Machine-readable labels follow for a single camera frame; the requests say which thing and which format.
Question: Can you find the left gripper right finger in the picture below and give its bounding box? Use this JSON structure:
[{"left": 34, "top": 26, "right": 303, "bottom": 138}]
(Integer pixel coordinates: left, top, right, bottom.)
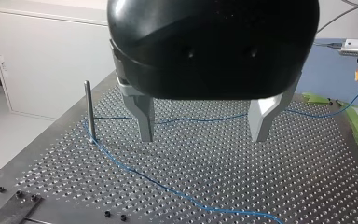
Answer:
[{"left": 247, "top": 72, "right": 303, "bottom": 144}]

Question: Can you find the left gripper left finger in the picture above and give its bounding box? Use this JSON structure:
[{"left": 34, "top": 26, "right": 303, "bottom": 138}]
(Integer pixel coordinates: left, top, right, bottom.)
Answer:
[{"left": 116, "top": 77, "right": 156, "bottom": 144}]

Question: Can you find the white cabinet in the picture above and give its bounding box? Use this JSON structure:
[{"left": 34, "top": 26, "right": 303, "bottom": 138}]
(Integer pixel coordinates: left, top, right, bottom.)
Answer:
[{"left": 0, "top": 4, "right": 119, "bottom": 121}]

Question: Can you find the metal post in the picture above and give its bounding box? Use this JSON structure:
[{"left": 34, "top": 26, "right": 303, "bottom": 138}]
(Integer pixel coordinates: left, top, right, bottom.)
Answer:
[{"left": 83, "top": 79, "right": 98, "bottom": 145}]

